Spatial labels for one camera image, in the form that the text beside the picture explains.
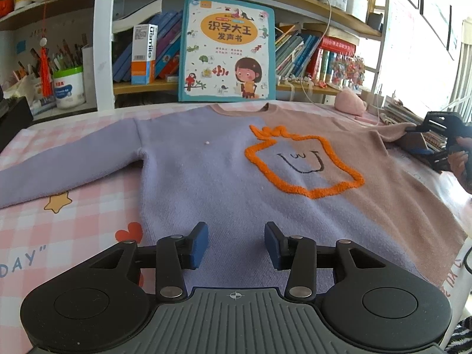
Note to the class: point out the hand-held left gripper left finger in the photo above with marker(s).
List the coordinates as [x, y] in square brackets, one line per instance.
[198, 245]

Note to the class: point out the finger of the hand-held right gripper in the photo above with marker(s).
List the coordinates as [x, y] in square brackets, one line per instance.
[418, 151]
[416, 128]

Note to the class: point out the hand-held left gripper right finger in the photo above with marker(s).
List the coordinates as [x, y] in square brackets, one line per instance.
[273, 245]

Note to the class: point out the purple and pink sweater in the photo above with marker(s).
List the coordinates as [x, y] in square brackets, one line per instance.
[206, 180]

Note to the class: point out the person's right hand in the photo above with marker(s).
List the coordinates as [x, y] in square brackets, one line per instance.
[461, 166]

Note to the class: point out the stack of notebooks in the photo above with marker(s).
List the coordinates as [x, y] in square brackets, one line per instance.
[405, 114]

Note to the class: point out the pink plush toy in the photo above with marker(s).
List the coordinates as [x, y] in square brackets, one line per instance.
[350, 102]

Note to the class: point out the pink checkered tablecloth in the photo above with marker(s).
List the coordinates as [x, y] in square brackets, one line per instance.
[73, 225]

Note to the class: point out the row of colourful thin books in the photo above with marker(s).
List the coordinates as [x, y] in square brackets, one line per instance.
[306, 55]

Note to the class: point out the children's picture book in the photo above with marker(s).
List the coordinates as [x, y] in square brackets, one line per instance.
[226, 55]

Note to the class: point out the white and orange toothbrush box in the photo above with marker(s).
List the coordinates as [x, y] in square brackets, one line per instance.
[143, 55]

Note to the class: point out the white can with green lid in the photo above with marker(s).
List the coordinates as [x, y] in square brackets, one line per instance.
[69, 88]

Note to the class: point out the row of blue books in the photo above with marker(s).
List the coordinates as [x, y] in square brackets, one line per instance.
[167, 40]

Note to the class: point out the white and wooden bookshelf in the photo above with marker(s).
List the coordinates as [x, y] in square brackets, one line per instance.
[105, 44]

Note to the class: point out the black box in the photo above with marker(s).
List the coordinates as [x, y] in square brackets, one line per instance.
[14, 118]

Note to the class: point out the bunch of pens and brushes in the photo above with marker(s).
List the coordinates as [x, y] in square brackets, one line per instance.
[66, 57]

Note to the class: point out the red tassel ornament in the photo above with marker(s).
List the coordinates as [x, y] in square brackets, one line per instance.
[45, 70]

